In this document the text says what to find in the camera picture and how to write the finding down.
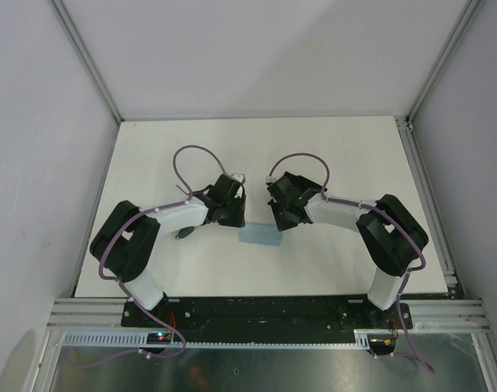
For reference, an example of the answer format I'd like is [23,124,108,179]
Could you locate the light blue cleaning cloth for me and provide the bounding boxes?
[237,222,282,247]

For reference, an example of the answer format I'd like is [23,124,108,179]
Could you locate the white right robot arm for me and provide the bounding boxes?
[266,171,428,327]

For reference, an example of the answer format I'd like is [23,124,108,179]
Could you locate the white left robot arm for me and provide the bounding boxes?
[89,174,246,327]

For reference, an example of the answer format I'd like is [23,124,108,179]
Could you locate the dark aviator sunglasses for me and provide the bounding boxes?
[175,185,197,240]

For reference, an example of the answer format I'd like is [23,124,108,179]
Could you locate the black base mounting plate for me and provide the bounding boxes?
[121,294,413,331]

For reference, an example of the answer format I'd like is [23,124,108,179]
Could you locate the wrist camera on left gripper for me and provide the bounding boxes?
[232,173,246,184]

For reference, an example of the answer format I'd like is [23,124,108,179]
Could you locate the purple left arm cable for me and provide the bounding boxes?
[66,145,229,371]

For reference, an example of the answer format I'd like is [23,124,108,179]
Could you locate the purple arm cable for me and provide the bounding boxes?
[66,145,229,371]
[268,153,437,375]

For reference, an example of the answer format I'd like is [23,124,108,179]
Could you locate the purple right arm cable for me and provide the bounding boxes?
[268,153,437,375]

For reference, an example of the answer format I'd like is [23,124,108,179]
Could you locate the aluminium frame rail right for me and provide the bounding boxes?
[393,116,465,300]

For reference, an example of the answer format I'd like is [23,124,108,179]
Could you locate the white slotted cable duct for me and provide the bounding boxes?
[63,330,395,350]

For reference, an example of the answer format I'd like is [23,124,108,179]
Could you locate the aluminium frame post left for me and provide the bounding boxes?
[47,0,123,124]

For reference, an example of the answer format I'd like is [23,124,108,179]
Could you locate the aluminium frame post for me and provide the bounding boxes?
[47,0,123,124]
[405,0,486,123]

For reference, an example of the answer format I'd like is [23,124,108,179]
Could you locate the aluminium frame post right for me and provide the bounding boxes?
[405,0,486,123]

